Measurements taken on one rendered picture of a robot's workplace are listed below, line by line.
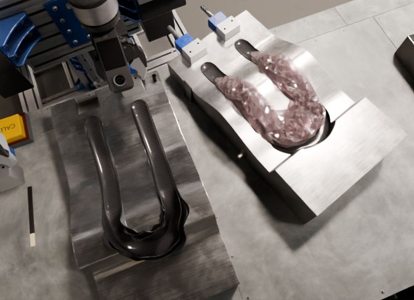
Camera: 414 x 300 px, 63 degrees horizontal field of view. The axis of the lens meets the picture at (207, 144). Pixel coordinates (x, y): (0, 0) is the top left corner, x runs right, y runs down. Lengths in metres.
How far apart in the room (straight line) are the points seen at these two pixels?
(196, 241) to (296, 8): 1.72
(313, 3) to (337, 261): 1.71
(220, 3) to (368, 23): 1.25
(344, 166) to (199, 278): 0.36
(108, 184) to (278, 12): 1.65
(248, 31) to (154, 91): 0.30
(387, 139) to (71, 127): 0.67
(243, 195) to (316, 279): 0.23
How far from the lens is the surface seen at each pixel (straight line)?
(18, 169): 0.78
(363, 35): 1.05
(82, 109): 0.85
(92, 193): 0.72
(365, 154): 0.74
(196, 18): 2.11
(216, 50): 0.88
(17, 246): 0.88
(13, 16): 1.04
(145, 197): 0.66
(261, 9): 2.16
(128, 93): 0.78
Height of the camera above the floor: 1.55
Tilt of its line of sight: 68 degrees down
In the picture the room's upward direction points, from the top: 6 degrees counter-clockwise
